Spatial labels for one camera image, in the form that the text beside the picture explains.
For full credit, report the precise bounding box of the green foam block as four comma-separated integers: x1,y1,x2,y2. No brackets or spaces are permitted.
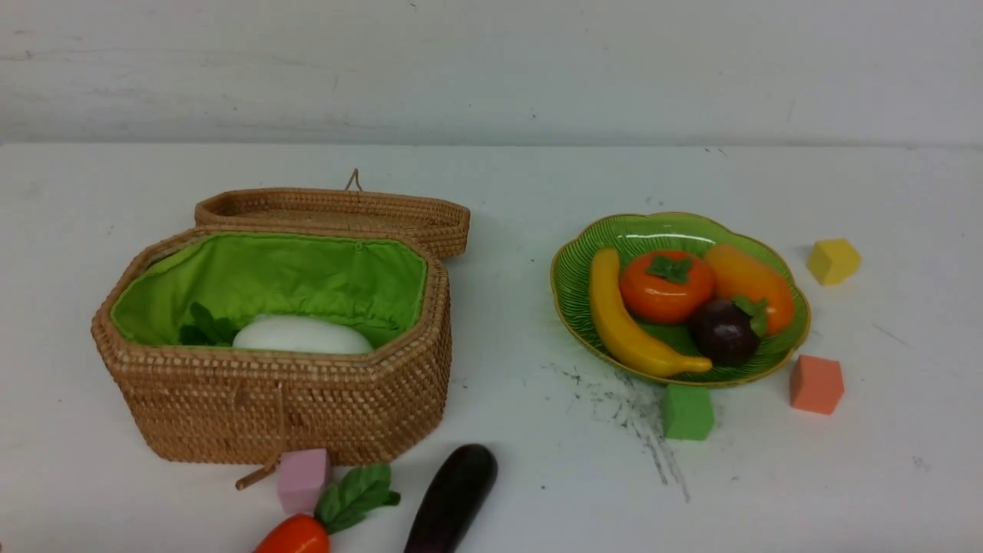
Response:
660,385,715,441

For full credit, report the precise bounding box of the dark purple mangosteen toy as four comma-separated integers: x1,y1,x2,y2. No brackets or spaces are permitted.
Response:
686,295,768,367

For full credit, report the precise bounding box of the yellow banana toy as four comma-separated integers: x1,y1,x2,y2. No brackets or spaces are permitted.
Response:
587,247,713,379

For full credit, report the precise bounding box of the white radish toy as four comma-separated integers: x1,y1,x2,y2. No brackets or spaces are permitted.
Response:
178,302,375,355

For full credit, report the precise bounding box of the green leaf-shaped plate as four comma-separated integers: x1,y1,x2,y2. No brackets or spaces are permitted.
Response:
550,211,812,388

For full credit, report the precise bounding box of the woven rattan basket lid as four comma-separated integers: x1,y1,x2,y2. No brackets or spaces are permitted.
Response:
194,171,471,259

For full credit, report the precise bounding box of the woven rattan basket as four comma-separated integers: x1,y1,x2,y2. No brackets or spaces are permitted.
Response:
91,225,452,465

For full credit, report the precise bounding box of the orange persimmon toy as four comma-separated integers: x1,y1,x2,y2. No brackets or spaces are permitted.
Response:
619,250,716,326

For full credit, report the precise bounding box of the orange carrot toy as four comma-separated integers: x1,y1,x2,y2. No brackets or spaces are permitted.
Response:
254,463,401,552

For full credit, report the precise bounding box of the yellow foam block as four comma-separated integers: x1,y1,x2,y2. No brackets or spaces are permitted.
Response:
806,238,862,286

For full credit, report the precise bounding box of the pink foam block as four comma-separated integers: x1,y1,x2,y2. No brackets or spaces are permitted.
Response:
276,449,333,515

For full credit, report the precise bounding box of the dark purple eggplant toy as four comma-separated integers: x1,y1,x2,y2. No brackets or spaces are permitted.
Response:
403,443,498,552

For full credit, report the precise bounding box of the orange foam block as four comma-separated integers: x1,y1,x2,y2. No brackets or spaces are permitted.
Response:
789,355,845,416

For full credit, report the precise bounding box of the orange mango toy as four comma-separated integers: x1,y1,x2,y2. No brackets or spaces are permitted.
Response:
703,243,796,336

